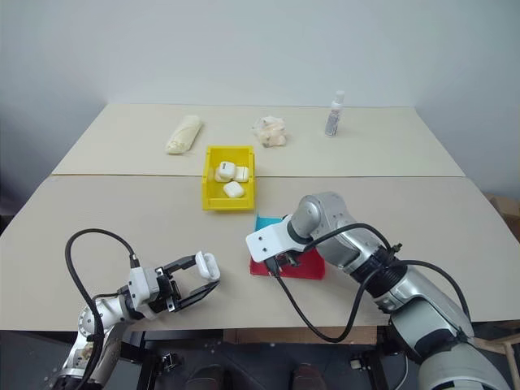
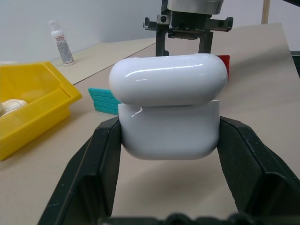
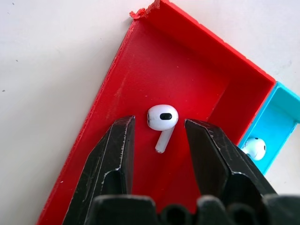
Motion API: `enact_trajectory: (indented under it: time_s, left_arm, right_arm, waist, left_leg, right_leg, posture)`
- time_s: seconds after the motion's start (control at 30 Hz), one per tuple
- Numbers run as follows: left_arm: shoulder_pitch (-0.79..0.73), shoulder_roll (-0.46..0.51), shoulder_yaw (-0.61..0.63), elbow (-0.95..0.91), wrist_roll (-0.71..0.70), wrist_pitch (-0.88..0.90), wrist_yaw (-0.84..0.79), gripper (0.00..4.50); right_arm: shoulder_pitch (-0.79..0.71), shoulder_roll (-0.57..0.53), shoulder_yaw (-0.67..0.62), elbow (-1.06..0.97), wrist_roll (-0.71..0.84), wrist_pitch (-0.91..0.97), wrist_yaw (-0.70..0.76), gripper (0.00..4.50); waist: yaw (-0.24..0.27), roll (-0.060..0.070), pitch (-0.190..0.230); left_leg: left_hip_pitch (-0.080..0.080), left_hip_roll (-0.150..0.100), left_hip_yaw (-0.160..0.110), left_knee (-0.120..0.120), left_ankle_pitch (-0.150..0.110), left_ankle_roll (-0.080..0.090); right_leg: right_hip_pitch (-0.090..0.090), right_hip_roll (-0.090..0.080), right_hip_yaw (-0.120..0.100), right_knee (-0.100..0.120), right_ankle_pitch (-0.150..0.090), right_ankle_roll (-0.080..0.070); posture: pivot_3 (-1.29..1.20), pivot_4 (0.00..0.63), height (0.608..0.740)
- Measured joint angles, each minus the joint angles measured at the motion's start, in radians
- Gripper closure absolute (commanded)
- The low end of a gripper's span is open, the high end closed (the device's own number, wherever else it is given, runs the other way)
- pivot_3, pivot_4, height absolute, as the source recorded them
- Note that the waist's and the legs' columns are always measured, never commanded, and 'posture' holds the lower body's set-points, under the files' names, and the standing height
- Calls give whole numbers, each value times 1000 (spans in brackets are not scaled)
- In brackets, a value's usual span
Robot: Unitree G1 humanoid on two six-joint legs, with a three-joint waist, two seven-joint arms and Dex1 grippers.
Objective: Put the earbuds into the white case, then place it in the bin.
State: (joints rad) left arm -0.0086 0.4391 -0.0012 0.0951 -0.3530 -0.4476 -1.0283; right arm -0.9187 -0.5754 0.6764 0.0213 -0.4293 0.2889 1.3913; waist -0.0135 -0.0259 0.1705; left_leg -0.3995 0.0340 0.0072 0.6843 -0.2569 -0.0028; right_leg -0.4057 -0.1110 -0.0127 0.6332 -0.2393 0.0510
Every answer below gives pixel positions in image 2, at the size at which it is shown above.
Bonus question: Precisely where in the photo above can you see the yellow plastic bin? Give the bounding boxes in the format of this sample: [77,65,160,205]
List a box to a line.
[0,61,83,162]

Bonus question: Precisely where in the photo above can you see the white earbud charging case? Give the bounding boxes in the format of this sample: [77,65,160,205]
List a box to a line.
[108,53,228,161]

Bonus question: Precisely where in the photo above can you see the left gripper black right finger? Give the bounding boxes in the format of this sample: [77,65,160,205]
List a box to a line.
[217,116,300,225]

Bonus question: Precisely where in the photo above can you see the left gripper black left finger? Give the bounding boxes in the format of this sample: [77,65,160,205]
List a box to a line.
[37,116,122,225]

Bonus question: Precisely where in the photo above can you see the white plastic bottle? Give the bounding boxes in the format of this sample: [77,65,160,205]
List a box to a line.
[48,20,75,67]

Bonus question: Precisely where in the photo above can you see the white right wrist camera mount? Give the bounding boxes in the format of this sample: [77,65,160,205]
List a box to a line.
[167,0,224,15]

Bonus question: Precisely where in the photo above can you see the cream white earbud case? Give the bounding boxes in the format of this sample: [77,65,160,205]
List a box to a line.
[0,98,29,118]

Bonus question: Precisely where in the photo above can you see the teal brick-patterned block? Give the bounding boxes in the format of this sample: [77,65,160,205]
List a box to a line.
[88,88,121,115]

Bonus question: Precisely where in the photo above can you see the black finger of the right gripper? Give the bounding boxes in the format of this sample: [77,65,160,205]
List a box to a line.
[155,29,170,57]
[198,31,214,55]

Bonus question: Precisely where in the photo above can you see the light wooden post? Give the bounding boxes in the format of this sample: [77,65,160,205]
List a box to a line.
[261,0,270,25]

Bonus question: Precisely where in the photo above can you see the dark object at table edge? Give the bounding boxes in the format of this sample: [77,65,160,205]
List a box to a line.
[290,50,300,78]

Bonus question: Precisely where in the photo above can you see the red block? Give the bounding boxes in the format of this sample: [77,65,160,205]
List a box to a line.
[215,55,231,79]

